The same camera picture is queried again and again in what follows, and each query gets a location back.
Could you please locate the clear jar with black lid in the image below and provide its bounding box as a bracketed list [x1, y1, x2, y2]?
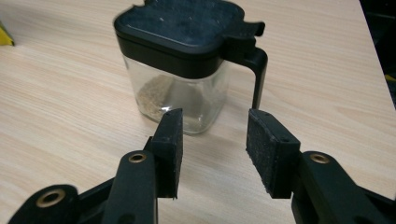
[113, 0, 269, 135]

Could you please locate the yellow printed seasoning bag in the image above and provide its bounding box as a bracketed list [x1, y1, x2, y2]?
[0, 21, 16, 47]

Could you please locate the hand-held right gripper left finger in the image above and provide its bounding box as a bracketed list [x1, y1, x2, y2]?
[144, 107, 184, 200]

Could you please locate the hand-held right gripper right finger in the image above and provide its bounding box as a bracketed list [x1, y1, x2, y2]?
[245, 108, 302, 200]

